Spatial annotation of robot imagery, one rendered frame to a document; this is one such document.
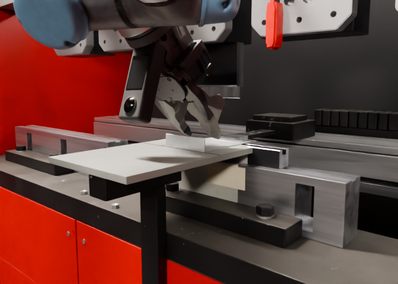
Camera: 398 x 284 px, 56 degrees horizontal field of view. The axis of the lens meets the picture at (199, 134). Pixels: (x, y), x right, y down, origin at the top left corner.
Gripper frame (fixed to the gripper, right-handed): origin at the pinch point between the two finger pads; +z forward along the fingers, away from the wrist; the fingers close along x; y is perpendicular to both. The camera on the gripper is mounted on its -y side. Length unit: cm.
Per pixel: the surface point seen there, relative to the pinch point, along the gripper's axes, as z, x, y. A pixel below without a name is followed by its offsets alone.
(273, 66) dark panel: 26, 19, 52
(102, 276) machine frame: 16.4, 17.6, -24.6
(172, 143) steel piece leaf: -1.5, 2.6, -3.8
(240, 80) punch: -2.6, -3.6, 11.0
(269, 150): 5.0, -10.6, 2.6
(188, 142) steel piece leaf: -2.0, -1.2, -3.4
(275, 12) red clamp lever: -14.5, -14.7, 10.7
